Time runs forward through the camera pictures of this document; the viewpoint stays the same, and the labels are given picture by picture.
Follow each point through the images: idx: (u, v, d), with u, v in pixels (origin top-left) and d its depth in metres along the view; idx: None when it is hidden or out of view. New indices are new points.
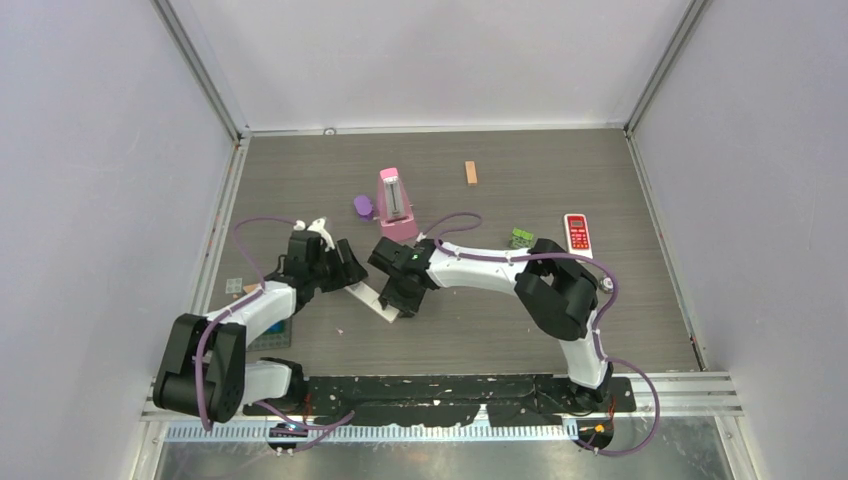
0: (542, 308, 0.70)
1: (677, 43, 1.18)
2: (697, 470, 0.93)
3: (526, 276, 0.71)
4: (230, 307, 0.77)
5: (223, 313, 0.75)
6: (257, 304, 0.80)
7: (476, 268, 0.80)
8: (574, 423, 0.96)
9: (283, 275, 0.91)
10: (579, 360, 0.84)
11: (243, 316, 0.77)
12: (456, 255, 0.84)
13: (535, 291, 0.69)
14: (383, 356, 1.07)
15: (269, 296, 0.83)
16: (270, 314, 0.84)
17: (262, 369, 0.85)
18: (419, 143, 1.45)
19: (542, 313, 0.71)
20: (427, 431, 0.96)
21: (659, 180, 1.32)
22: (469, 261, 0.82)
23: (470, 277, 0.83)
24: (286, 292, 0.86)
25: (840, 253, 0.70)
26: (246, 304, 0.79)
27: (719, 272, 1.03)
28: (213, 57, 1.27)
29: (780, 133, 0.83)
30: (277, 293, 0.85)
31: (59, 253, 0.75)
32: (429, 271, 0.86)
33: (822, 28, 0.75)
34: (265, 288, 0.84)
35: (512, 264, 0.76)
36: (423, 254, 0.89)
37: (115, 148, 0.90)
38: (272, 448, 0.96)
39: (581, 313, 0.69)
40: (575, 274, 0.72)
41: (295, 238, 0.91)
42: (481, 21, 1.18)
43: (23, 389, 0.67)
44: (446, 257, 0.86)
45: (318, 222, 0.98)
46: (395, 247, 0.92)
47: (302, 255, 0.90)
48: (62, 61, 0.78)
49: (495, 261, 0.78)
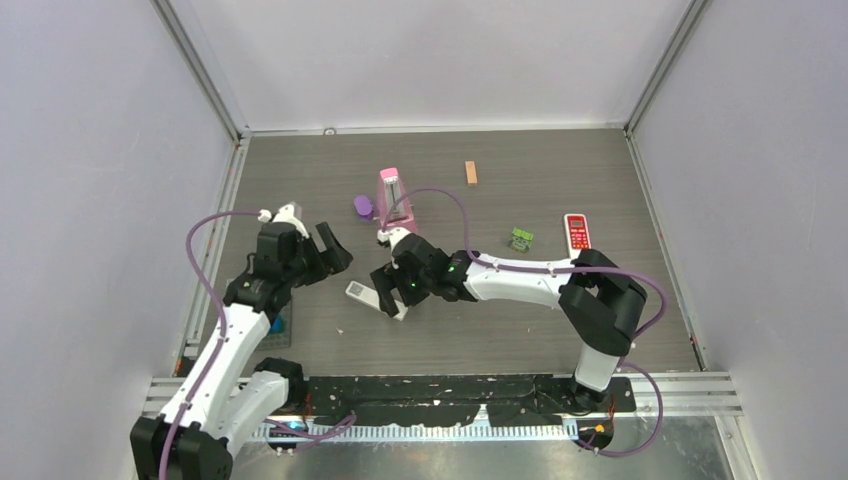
0: (590, 322, 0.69)
1: (677, 44, 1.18)
2: (697, 470, 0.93)
3: (571, 288, 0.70)
4: (185, 396, 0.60)
5: (180, 408, 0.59)
6: (221, 368, 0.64)
7: (517, 279, 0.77)
8: (574, 423, 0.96)
9: (246, 287, 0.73)
10: (594, 367, 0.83)
11: (209, 395, 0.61)
12: (494, 266, 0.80)
13: (581, 304, 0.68)
14: (383, 356, 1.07)
15: (235, 346, 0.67)
16: (245, 358, 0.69)
17: (256, 397, 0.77)
18: (419, 144, 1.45)
19: (586, 326, 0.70)
20: (427, 431, 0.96)
21: (658, 180, 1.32)
22: (512, 273, 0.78)
23: (509, 291, 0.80)
24: (255, 325, 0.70)
25: (839, 253, 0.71)
26: (208, 371, 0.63)
27: (719, 272, 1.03)
28: (212, 56, 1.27)
29: (780, 132, 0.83)
30: (239, 342, 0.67)
31: (58, 252, 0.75)
32: (467, 283, 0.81)
33: (822, 29, 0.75)
34: (223, 336, 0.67)
35: (555, 275, 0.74)
36: (460, 267, 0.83)
37: (115, 148, 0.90)
38: (272, 448, 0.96)
39: (628, 327, 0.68)
40: (622, 285, 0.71)
41: (265, 233, 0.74)
42: (481, 22, 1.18)
43: (22, 389, 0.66)
44: (483, 269, 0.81)
45: (286, 209, 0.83)
46: (428, 250, 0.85)
47: (273, 254, 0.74)
48: (63, 62, 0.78)
49: (537, 272, 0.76)
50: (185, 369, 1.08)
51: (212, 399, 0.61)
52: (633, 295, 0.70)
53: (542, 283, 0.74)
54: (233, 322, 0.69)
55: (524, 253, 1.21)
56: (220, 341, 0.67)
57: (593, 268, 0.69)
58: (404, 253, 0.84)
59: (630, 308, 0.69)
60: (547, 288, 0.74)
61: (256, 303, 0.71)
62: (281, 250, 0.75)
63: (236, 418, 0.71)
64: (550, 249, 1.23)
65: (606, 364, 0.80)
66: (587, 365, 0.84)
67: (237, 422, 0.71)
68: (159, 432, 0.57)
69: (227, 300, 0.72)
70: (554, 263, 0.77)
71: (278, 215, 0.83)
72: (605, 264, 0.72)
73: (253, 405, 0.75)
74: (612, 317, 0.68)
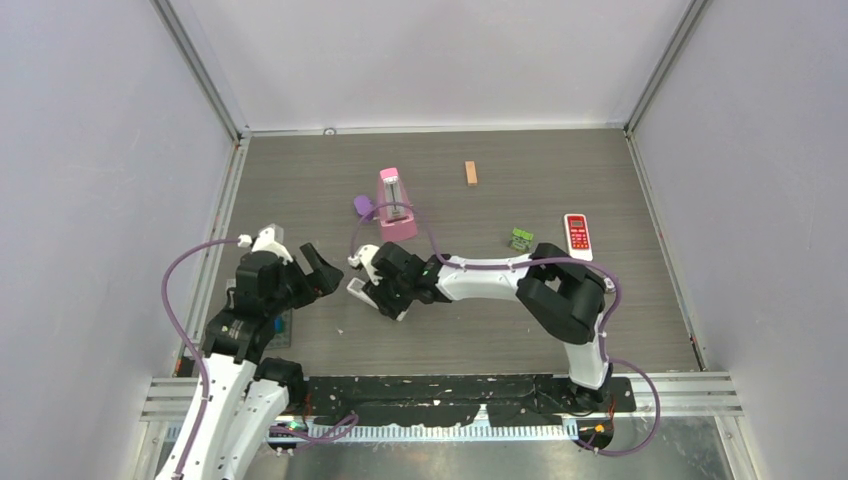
0: (547, 313, 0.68)
1: (677, 44, 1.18)
2: (698, 470, 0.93)
3: (527, 281, 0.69)
4: (175, 468, 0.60)
5: None
6: (209, 431, 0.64)
7: (481, 276, 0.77)
8: (574, 423, 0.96)
9: (226, 333, 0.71)
10: (582, 363, 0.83)
11: (200, 463, 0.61)
12: (462, 266, 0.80)
13: (538, 295, 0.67)
14: (382, 357, 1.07)
15: (219, 405, 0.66)
16: (232, 410, 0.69)
17: (255, 421, 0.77)
18: (420, 143, 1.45)
19: (545, 316, 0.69)
20: (428, 431, 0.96)
21: (658, 180, 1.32)
22: (474, 270, 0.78)
23: (475, 289, 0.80)
24: (238, 377, 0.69)
25: (840, 253, 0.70)
26: (196, 436, 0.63)
27: (719, 271, 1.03)
28: (212, 56, 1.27)
29: (781, 131, 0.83)
30: (223, 399, 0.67)
31: (56, 252, 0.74)
32: (439, 285, 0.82)
33: (822, 29, 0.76)
34: (207, 396, 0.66)
35: (514, 271, 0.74)
36: (433, 270, 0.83)
37: (115, 148, 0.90)
38: (272, 448, 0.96)
39: (586, 316, 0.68)
40: (579, 276, 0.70)
41: (242, 269, 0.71)
42: (481, 21, 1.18)
43: (21, 389, 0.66)
44: (452, 270, 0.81)
45: (266, 233, 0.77)
46: (404, 257, 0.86)
47: (254, 290, 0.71)
48: (63, 61, 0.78)
49: (497, 268, 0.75)
50: (185, 369, 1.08)
51: (203, 466, 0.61)
52: (591, 285, 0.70)
53: (503, 279, 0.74)
54: (215, 378, 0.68)
55: (524, 252, 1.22)
56: (204, 402, 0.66)
57: (547, 260, 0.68)
58: (377, 262, 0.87)
59: (588, 298, 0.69)
60: (506, 283, 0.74)
61: (238, 350, 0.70)
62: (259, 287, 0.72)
63: (235, 451, 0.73)
64: None
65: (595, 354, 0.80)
66: (574, 360, 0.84)
67: (237, 458, 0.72)
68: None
69: (209, 349, 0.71)
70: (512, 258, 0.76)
71: (260, 239, 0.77)
72: (561, 256, 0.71)
73: (253, 431, 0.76)
74: (568, 306, 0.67)
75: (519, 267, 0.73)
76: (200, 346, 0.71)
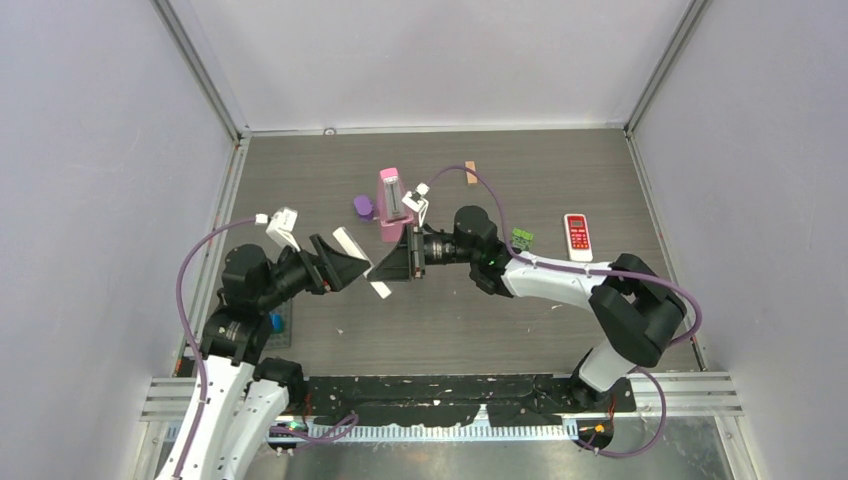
0: (619, 327, 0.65)
1: (677, 44, 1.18)
2: (698, 470, 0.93)
3: (604, 290, 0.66)
4: (174, 472, 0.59)
5: None
6: (207, 433, 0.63)
7: (551, 276, 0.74)
8: (574, 423, 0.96)
9: (223, 333, 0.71)
10: (603, 366, 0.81)
11: (198, 466, 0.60)
12: (533, 263, 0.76)
13: (614, 305, 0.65)
14: (382, 357, 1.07)
15: (217, 408, 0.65)
16: (229, 412, 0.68)
17: (254, 422, 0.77)
18: (420, 144, 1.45)
19: (615, 331, 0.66)
20: (428, 431, 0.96)
21: (658, 180, 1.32)
22: (548, 270, 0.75)
23: (543, 288, 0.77)
24: (236, 379, 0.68)
25: (840, 253, 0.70)
26: (194, 438, 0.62)
27: (719, 271, 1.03)
28: (212, 56, 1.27)
29: (781, 132, 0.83)
30: (221, 401, 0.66)
31: (55, 253, 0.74)
32: (504, 278, 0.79)
33: (822, 29, 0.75)
34: (205, 398, 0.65)
35: (590, 277, 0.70)
36: (501, 261, 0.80)
37: (115, 148, 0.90)
38: (272, 448, 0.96)
39: (660, 339, 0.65)
40: (659, 296, 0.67)
41: (227, 272, 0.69)
42: (481, 21, 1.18)
43: (21, 389, 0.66)
44: (521, 265, 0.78)
45: (283, 219, 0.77)
46: (494, 241, 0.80)
47: (242, 292, 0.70)
48: (63, 62, 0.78)
49: (572, 270, 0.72)
50: (185, 369, 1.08)
51: (202, 469, 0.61)
52: (670, 308, 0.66)
53: (577, 282, 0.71)
54: (212, 380, 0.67)
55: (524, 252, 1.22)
56: (202, 404, 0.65)
57: (625, 274, 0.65)
58: (475, 230, 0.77)
59: (665, 320, 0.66)
60: (578, 287, 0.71)
61: (235, 352, 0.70)
62: (247, 287, 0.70)
63: (234, 452, 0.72)
64: (550, 249, 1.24)
65: (618, 363, 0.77)
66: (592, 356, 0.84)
67: (237, 458, 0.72)
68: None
69: (206, 349, 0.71)
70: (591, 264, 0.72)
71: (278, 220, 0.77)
72: (644, 271, 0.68)
73: (253, 432, 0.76)
74: (643, 325, 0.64)
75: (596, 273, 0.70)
76: (199, 346, 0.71)
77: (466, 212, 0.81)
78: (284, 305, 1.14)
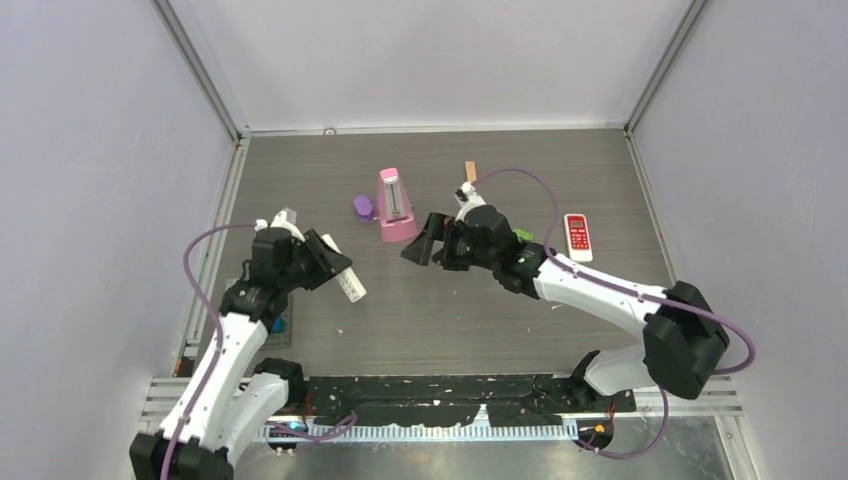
0: (667, 357, 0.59)
1: (677, 44, 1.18)
2: (698, 470, 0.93)
3: (657, 319, 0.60)
4: (185, 410, 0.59)
5: (179, 423, 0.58)
6: (219, 380, 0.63)
7: (599, 293, 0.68)
8: (574, 423, 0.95)
9: (242, 294, 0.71)
10: (616, 378, 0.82)
11: (207, 409, 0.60)
12: (573, 271, 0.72)
13: (667, 336, 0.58)
14: (383, 356, 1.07)
15: (231, 359, 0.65)
16: (242, 369, 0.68)
17: (255, 401, 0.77)
18: (421, 144, 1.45)
19: (662, 361, 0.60)
20: (427, 431, 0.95)
21: (658, 179, 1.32)
22: (585, 281, 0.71)
23: (574, 299, 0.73)
24: (252, 335, 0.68)
25: (840, 252, 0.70)
26: (206, 384, 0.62)
27: (719, 271, 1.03)
28: (212, 56, 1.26)
29: (783, 131, 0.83)
30: (237, 352, 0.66)
31: (56, 253, 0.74)
32: (537, 281, 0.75)
33: (822, 28, 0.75)
34: (220, 346, 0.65)
35: (641, 301, 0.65)
36: (531, 260, 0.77)
37: (115, 148, 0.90)
38: (272, 448, 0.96)
39: (708, 374, 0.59)
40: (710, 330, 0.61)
41: (259, 241, 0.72)
42: (482, 21, 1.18)
43: (21, 389, 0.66)
44: (560, 271, 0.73)
45: (280, 217, 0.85)
46: (507, 233, 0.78)
47: (269, 262, 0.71)
48: (63, 63, 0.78)
49: (623, 291, 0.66)
50: (185, 369, 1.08)
51: (211, 412, 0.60)
52: (720, 344, 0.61)
53: (625, 304, 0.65)
54: (229, 333, 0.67)
55: None
56: (217, 353, 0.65)
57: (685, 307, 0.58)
58: (484, 225, 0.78)
59: (716, 357, 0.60)
60: (626, 311, 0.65)
61: (254, 311, 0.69)
62: (279, 251, 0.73)
63: (236, 424, 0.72)
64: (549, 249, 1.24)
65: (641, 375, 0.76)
66: (605, 360, 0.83)
67: (237, 430, 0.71)
68: (159, 445, 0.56)
69: (224, 309, 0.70)
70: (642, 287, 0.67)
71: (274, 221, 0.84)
72: (700, 304, 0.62)
73: (255, 409, 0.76)
74: (690, 356, 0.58)
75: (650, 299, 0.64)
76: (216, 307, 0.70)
77: (480, 211, 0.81)
78: (285, 305, 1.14)
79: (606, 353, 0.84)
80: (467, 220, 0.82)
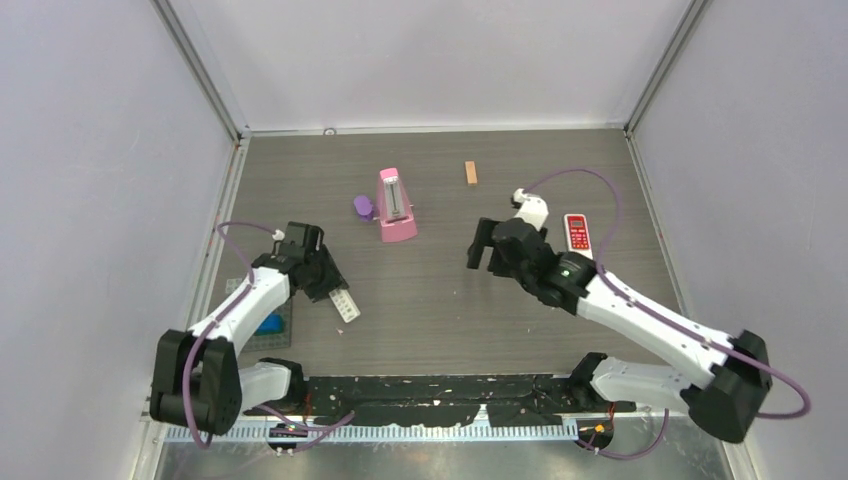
0: (720, 408, 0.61)
1: (677, 44, 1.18)
2: (698, 470, 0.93)
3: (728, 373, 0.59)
4: (217, 317, 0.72)
5: (210, 325, 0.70)
6: (247, 305, 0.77)
7: (660, 331, 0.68)
8: (574, 423, 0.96)
9: (275, 257, 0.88)
10: (630, 391, 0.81)
11: (235, 322, 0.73)
12: (630, 300, 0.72)
13: (733, 392, 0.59)
14: (383, 356, 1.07)
15: (259, 293, 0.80)
16: (261, 310, 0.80)
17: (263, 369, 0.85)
18: (421, 144, 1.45)
19: (717, 408, 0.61)
20: (428, 431, 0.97)
21: (658, 179, 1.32)
22: (642, 312, 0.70)
23: (624, 327, 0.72)
24: (279, 281, 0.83)
25: (840, 252, 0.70)
26: (236, 306, 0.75)
27: (719, 271, 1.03)
28: (212, 56, 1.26)
29: (783, 131, 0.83)
30: (264, 290, 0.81)
31: (55, 253, 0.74)
32: (583, 300, 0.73)
33: (821, 29, 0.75)
34: (253, 283, 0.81)
35: (707, 348, 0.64)
36: (574, 270, 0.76)
37: (114, 149, 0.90)
38: (272, 448, 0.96)
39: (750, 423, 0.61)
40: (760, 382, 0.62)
41: (294, 225, 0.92)
42: (481, 21, 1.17)
43: (22, 389, 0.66)
44: (615, 297, 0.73)
45: None
46: (535, 245, 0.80)
47: (299, 240, 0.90)
48: (62, 63, 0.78)
49: (689, 335, 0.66)
50: None
51: (237, 325, 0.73)
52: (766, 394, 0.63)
53: (688, 348, 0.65)
54: (260, 278, 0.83)
55: None
56: (248, 287, 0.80)
57: (752, 364, 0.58)
58: (512, 237, 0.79)
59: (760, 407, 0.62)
60: (687, 355, 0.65)
61: (280, 268, 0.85)
62: (310, 241, 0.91)
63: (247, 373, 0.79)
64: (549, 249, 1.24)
65: (658, 398, 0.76)
66: (625, 373, 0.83)
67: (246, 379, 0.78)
68: (183, 347, 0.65)
69: (256, 265, 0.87)
70: (705, 333, 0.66)
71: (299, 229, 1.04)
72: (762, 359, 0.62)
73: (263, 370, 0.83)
74: (744, 407, 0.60)
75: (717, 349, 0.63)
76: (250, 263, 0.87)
77: (507, 223, 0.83)
78: (285, 305, 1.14)
79: (632, 368, 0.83)
80: (494, 235, 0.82)
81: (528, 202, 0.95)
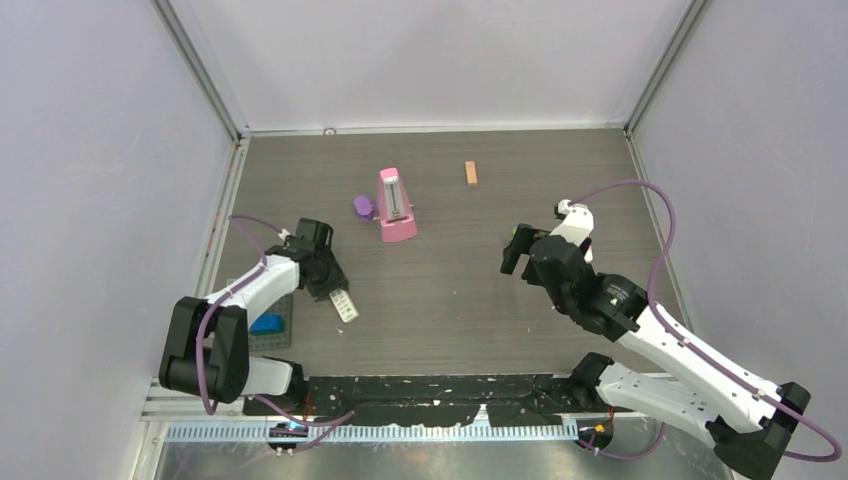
0: (760, 456, 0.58)
1: (677, 44, 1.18)
2: (698, 470, 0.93)
3: (778, 429, 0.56)
4: (231, 289, 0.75)
5: (223, 294, 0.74)
6: (258, 283, 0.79)
7: (710, 375, 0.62)
8: (574, 423, 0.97)
9: (286, 248, 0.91)
10: (638, 403, 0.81)
11: (245, 296, 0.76)
12: (682, 340, 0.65)
13: (780, 446, 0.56)
14: (383, 356, 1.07)
15: (271, 274, 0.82)
16: (272, 291, 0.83)
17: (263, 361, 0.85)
18: (421, 144, 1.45)
19: (755, 457, 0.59)
20: (427, 431, 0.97)
21: (658, 179, 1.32)
22: (693, 355, 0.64)
23: (668, 365, 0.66)
24: (290, 267, 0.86)
25: (841, 253, 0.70)
26: (248, 282, 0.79)
27: (719, 272, 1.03)
28: (212, 56, 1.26)
29: (783, 131, 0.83)
30: (275, 272, 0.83)
31: (55, 252, 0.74)
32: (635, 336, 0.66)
33: (821, 29, 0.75)
34: (267, 264, 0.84)
35: (757, 399, 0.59)
36: (622, 297, 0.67)
37: (114, 149, 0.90)
38: (272, 448, 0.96)
39: None
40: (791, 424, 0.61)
41: (307, 221, 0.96)
42: (481, 21, 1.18)
43: (22, 389, 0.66)
44: (664, 333, 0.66)
45: None
46: (580, 266, 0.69)
47: (310, 235, 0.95)
48: (62, 63, 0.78)
49: (743, 384, 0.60)
50: None
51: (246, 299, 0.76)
52: None
53: (738, 398, 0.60)
54: (274, 260, 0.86)
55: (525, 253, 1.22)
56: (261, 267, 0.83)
57: (802, 417, 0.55)
58: (555, 258, 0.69)
59: None
60: (737, 405, 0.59)
61: (294, 254, 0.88)
62: (321, 238, 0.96)
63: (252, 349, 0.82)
64: None
65: (669, 417, 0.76)
66: (638, 386, 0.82)
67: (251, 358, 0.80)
68: (197, 315, 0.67)
69: (269, 252, 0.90)
70: (757, 382, 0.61)
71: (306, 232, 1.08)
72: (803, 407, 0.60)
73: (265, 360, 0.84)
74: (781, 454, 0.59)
75: (769, 402, 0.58)
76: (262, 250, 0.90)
77: (545, 240, 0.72)
78: (285, 305, 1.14)
79: (644, 381, 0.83)
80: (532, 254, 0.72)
81: (572, 214, 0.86)
